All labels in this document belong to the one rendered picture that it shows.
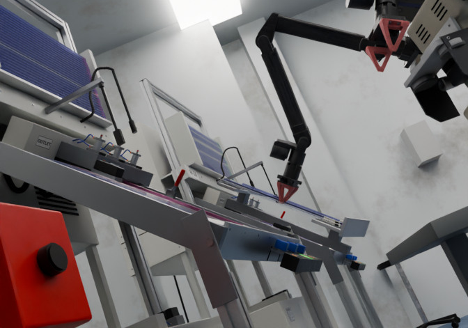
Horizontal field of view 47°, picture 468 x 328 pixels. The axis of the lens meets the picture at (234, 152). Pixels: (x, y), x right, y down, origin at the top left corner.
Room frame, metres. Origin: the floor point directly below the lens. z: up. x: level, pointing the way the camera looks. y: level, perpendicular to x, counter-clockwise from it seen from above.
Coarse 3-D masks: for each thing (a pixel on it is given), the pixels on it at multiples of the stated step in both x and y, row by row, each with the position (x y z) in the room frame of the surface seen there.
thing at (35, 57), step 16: (0, 16) 1.29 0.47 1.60; (16, 16) 1.37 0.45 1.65; (0, 32) 1.27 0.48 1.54; (16, 32) 1.34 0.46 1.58; (32, 32) 1.43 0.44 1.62; (0, 48) 1.24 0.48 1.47; (16, 48) 1.32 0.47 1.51; (32, 48) 1.40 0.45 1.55; (48, 48) 1.50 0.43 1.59; (64, 48) 1.60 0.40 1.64; (16, 64) 1.30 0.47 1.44; (32, 64) 1.38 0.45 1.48; (48, 64) 1.47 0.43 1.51; (64, 64) 1.57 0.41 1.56; (80, 64) 1.68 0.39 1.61; (32, 80) 1.35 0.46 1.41; (48, 80) 1.44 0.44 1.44; (64, 80) 1.53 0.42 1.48; (80, 80) 1.64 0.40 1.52; (64, 96) 1.50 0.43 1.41; (80, 96) 1.60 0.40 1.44; (96, 96) 1.72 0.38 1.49; (96, 112) 1.68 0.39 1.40
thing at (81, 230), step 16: (0, 128) 1.46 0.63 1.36; (0, 176) 1.40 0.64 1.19; (0, 192) 1.38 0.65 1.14; (32, 192) 1.52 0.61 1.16; (48, 208) 1.58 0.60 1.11; (64, 208) 1.66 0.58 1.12; (80, 208) 1.76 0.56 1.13; (80, 224) 1.73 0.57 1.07; (80, 240) 1.70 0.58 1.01; (96, 240) 1.80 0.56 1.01; (96, 256) 1.79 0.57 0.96; (96, 272) 1.78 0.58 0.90; (96, 288) 1.78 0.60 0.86; (112, 304) 1.79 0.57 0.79; (112, 320) 1.78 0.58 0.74
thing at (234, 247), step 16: (224, 224) 1.01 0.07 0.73; (224, 240) 1.02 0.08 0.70; (240, 240) 1.11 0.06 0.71; (256, 240) 1.22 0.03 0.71; (272, 240) 1.35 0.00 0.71; (288, 240) 1.51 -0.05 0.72; (224, 256) 1.05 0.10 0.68; (240, 256) 1.15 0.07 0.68; (256, 256) 1.27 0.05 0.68; (272, 256) 1.41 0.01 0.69
